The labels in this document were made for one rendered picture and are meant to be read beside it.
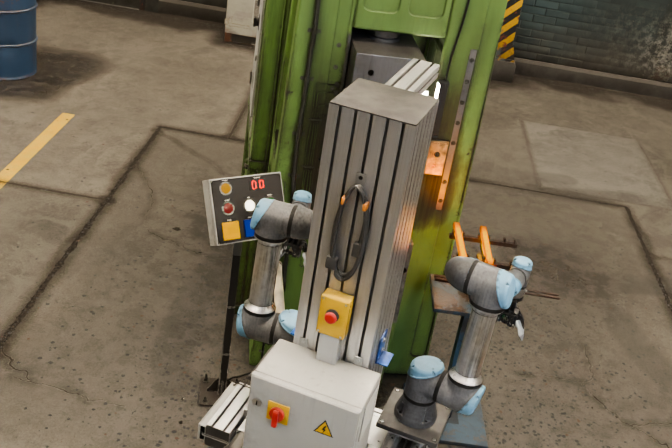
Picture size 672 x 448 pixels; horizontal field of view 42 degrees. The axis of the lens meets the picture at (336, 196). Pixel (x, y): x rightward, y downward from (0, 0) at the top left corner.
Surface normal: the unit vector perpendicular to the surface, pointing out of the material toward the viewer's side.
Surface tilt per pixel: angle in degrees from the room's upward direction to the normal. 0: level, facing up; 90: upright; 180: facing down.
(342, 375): 0
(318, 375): 0
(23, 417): 0
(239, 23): 90
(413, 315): 90
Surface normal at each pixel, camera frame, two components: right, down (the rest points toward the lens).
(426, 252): 0.09, 0.46
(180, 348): 0.15, -0.88
